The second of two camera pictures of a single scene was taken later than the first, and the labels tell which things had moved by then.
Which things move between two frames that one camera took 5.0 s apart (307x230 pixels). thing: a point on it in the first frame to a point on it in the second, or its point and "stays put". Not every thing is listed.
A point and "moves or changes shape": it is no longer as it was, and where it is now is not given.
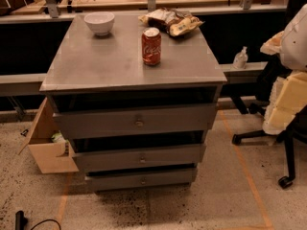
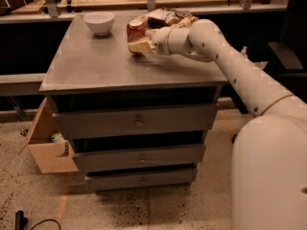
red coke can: [152, 46] moves or changes shape
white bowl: [100, 22] stays put
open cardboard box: [45, 150] stays put
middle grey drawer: [173, 154] stays put
